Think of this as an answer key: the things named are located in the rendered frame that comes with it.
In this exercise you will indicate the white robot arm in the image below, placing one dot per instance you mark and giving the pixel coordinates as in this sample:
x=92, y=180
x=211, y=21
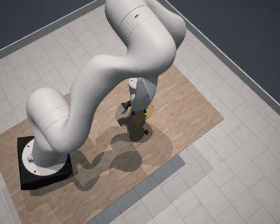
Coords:
x=152, y=35

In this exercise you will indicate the tan flat mat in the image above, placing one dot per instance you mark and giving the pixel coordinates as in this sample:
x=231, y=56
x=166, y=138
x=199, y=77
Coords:
x=141, y=116

